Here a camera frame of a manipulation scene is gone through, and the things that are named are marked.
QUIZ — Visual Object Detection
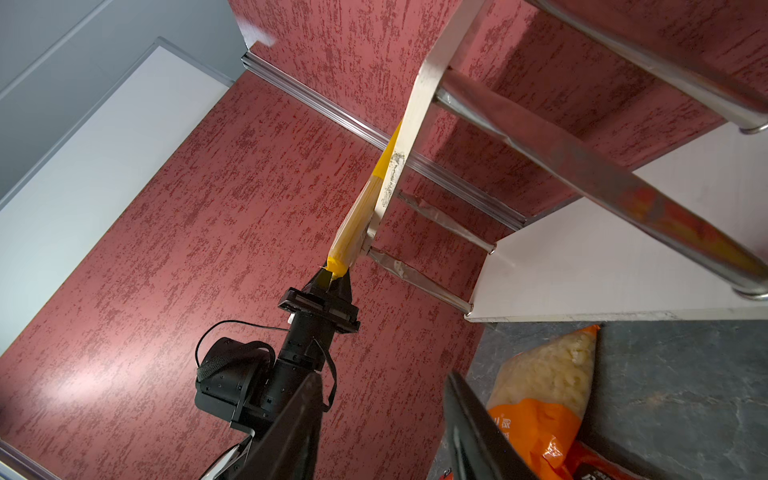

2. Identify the orange pasta bag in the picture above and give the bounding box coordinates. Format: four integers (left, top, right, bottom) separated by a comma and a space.
487, 325, 600, 479

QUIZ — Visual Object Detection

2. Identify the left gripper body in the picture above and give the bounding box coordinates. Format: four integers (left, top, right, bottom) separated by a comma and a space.
278, 268, 360, 371

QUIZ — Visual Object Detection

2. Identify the white two-tier shelf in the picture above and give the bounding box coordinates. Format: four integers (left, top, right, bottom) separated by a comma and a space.
362, 1, 767, 322

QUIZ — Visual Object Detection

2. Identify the red macaroni bag right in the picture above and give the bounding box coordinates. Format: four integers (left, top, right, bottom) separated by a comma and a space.
565, 441, 644, 480

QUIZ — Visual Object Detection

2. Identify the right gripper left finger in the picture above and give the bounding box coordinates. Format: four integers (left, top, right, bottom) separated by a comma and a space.
215, 373, 324, 479

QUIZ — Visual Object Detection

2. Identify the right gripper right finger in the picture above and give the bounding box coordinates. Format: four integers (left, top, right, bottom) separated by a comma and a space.
443, 371, 538, 480

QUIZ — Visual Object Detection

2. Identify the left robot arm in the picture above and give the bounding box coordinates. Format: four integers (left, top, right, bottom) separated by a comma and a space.
194, 268, 360, 438

